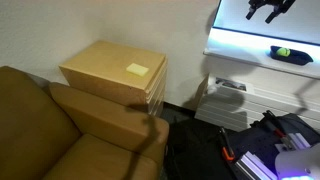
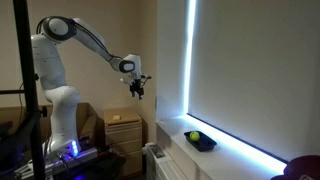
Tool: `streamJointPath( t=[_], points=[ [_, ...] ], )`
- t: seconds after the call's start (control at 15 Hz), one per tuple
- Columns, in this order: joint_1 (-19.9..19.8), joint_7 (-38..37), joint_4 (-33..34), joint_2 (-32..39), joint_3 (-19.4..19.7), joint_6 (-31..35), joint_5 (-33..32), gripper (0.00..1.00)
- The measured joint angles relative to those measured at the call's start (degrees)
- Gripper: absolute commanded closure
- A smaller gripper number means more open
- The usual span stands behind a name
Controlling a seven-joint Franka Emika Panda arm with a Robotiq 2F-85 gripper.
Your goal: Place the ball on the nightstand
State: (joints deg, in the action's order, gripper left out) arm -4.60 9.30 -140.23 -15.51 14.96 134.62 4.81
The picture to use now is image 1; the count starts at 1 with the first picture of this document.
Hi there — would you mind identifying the aluminium extrusion rail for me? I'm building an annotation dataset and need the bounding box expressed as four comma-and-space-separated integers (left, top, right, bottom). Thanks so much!
236, 151, 277, 180

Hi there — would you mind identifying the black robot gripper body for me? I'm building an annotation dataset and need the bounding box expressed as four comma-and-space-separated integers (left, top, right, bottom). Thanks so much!
249, 0, 296, 13

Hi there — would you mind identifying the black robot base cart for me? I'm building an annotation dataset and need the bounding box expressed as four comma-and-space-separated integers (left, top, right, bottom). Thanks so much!
224, 114, 319, 180

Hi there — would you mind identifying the light wooden nightstand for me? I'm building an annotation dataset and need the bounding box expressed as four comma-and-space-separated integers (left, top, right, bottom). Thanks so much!
59, 41, 167, 116

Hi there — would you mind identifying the orange handled clamp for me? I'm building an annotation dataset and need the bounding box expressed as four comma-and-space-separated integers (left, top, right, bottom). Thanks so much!
219, 127, 235, 162

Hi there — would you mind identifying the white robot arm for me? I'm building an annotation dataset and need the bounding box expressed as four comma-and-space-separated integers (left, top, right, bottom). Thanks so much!
246, 0, 320, 180

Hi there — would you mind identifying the yellow-green tennis ball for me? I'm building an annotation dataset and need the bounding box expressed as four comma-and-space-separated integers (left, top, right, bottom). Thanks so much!
276, 48, 291, 57

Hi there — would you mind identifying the red handled clamp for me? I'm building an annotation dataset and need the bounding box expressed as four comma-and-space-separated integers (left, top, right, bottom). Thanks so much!
263, 110, 290, 146

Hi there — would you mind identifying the white wall heater unit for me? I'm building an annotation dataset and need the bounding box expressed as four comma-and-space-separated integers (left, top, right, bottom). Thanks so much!
195, 75, 320, 131

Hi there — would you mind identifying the paper label on heater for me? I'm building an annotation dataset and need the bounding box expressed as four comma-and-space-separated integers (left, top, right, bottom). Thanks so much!
215, 77, 247, 91

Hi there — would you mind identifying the yellow sticky note pad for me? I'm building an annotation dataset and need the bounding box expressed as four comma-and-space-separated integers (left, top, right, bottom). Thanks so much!
126, 63, 149, 77

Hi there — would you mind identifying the brown leather armchair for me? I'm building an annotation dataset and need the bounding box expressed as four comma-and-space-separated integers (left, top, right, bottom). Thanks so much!
0, 66, 169, 180

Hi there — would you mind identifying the black plastic tray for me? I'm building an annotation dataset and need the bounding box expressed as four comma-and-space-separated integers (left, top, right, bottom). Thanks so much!
270, 46, 313, 66

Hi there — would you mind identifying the white roller window blind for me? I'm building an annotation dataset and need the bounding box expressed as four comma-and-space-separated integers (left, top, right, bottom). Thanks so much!
213, 0, 320, 45

